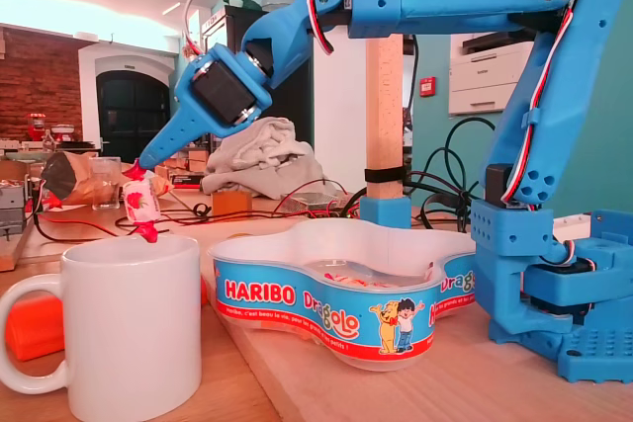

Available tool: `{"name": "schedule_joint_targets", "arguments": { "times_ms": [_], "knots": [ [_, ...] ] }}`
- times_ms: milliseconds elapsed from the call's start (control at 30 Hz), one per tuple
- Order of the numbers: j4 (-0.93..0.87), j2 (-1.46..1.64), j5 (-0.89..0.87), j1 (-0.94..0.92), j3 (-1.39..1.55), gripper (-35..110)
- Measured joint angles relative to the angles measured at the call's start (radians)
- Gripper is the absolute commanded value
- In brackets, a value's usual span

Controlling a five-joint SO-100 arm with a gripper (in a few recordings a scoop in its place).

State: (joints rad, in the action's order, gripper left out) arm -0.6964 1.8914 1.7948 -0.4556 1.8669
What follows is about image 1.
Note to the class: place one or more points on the blue gripper with motor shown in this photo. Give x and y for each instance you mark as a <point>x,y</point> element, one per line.
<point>190,118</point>

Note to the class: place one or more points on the red strawberry candy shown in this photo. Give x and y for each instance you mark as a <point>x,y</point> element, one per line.
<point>141,202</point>

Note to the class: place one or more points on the Haribo plastic candy tub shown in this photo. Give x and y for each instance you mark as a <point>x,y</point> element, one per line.
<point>277,293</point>

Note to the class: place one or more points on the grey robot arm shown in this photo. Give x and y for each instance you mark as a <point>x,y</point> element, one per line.
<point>12,204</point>

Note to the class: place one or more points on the blue 3D-printed robot arm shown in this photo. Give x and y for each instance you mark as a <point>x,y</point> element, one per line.
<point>445,2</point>

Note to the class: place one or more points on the stacked cardboard boxes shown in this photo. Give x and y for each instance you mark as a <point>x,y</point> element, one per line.
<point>190,165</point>

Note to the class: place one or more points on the dark arched door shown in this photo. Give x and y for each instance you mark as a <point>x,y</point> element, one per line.
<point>133,120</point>

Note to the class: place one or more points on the clear drinking glass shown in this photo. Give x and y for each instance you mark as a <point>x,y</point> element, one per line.
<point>106,185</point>

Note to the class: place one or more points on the small orange block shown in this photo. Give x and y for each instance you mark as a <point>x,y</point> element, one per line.
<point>231,203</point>

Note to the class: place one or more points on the grey crumpled towel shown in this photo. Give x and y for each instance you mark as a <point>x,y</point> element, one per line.
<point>262,160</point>

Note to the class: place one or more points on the brown paper snack bag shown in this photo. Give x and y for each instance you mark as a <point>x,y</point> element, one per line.
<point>74,180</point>

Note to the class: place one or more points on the black cabinet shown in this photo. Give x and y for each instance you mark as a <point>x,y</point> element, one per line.
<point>297,96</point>

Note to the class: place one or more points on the red kitchen appliance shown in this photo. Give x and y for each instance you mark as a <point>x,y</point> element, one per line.
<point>36,126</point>

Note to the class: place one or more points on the grey metal power supply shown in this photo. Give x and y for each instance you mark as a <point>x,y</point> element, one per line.
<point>311,199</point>

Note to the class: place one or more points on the clear glass dome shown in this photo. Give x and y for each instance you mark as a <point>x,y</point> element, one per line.
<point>277,1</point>

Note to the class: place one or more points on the white ceramic mug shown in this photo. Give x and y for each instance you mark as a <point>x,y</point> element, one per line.
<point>133,318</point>

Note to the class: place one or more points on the small wooden plank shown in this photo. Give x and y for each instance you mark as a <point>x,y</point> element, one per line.
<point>12,254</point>

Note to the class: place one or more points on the orange cylinder case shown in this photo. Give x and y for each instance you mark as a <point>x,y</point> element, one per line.
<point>39,328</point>

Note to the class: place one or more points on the red fire alarm box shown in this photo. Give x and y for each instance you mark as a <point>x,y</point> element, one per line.
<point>427,85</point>

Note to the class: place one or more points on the white printer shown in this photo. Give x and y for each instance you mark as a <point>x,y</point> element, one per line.
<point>489,81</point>

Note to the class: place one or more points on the light wooden base board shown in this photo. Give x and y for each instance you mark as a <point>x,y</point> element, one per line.
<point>445,387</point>

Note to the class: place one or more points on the wooden camera post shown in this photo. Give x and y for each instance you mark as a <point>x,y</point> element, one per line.
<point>386,120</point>

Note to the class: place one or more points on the blue post base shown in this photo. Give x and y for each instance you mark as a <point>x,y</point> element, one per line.
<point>386,209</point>

